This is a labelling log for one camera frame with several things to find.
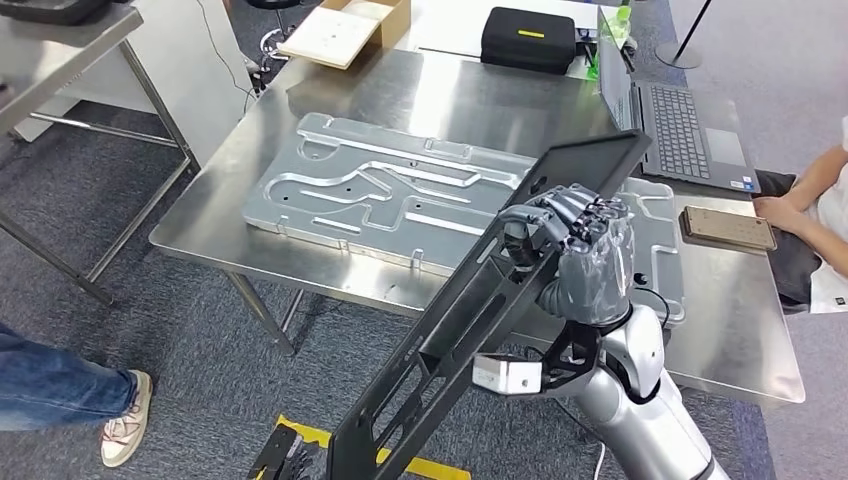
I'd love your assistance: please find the black case with yellow label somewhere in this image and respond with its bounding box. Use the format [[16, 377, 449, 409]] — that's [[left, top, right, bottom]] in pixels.
[[480, 6, 579, 76]]

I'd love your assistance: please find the brown cardboard box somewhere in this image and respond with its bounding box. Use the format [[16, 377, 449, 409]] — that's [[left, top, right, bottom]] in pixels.
[[276, 0, 412, 71]]

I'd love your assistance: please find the steel workbench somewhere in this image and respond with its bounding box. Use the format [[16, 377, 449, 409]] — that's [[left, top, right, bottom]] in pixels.
[[148, 42, 806, 407]]

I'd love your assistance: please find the long black plastic part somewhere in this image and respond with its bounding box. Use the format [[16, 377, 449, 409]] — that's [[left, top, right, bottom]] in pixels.
[[324, 129, 654, 480]]

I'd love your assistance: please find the white cabinet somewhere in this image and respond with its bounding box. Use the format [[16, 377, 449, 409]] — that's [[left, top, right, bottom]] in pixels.
[[13, 0, 256, 167]]

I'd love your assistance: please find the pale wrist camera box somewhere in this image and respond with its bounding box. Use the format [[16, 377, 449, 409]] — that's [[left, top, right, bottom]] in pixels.
[[472, 354, 543, 397]]

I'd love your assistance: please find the black pole stanchion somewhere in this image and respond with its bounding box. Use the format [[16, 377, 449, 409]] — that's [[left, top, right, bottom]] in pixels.
[[654, 0, 713, 71]]

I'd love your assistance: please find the dark grey laptop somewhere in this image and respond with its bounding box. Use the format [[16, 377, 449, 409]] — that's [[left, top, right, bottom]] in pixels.
[[596, 6, 762, 195]]

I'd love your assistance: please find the black camera bracket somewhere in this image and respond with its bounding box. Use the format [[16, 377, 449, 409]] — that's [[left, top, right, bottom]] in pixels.
[[473, 321, 604, 399]]

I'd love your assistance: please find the brown rectangular pad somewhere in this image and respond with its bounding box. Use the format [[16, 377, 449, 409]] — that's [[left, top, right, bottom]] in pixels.
[[678, 205, 778, 253]]

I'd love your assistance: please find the dark left robot hand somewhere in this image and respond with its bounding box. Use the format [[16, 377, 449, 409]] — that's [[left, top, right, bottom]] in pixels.
[[248, 423, 313, 480]]

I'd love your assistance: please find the black tray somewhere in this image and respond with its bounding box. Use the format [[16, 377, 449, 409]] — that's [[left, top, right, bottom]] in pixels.
[[0, 0, 114, 26]]

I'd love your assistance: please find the white table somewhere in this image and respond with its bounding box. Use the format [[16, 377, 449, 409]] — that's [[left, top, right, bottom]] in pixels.
[[404, 0, 637, 82]]

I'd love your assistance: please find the white foam slab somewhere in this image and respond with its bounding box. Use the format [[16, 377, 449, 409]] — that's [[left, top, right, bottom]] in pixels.
[[278, 6, 382, 71]]

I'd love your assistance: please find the steel side table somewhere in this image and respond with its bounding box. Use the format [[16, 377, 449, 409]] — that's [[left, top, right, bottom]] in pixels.
[[0, 3, 200, 307]]

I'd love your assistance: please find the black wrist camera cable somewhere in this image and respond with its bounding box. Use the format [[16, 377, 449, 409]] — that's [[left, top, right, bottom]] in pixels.
[[632, 286, 672, 333]]

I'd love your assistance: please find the chrome chair base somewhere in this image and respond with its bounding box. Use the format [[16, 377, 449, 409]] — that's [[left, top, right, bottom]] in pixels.
[[254, 26, 293, 87]]

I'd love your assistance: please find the large stamped metal panel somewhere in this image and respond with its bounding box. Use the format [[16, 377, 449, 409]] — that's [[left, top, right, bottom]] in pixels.
[[241, 111, 687, 329]]

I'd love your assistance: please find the person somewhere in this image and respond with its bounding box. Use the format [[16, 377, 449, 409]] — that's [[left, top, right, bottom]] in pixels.
[[751, 115, 848, 316], [0, 322, 155, 470]]

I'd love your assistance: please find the thin grey cabinet cable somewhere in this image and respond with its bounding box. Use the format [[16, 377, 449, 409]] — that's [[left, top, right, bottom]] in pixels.
[[195, 0, 256, 114]]

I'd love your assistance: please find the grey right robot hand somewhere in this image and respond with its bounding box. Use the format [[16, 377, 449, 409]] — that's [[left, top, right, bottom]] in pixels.
[[496, 185, 635, 327]]

